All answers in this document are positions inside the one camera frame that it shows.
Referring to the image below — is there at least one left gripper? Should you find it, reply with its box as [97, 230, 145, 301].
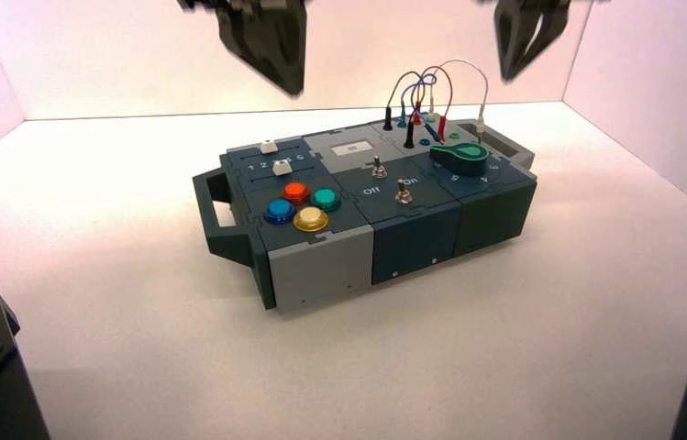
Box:
[176, 0, 310, 98]

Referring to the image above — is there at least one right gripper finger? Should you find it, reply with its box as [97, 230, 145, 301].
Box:
[493, 0, 542, 83]
[522, 0, 571, 66]

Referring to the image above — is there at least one dark teal grey control box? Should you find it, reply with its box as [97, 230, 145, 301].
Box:
[192, 118, 538, 312]

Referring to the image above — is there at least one green rotary knob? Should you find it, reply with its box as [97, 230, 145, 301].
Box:
[428, 141, 492, 178]

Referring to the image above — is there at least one white number display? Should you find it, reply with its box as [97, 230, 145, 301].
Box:
[330, 140, 374, 157]

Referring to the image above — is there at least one red push button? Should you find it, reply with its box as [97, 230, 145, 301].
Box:
[282, 181, 312, 205]

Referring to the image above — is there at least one teal push button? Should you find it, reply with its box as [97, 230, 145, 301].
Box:
[310, 188, 343, 213]

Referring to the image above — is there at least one blue push button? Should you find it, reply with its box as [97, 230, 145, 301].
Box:
[263, 199, 298, 226]

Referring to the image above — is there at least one yellow push button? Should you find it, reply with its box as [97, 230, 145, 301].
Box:
[292, 206, 331, 234]

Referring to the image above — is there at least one white jumper wire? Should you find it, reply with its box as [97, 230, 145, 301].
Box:
[427, 59, 490, 136]

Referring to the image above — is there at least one red jumper wire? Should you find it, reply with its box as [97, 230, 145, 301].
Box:
[411, 65, 455, 145]

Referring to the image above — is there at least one black jumper wire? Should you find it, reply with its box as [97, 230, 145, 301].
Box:
[382, 71, 427, 150]

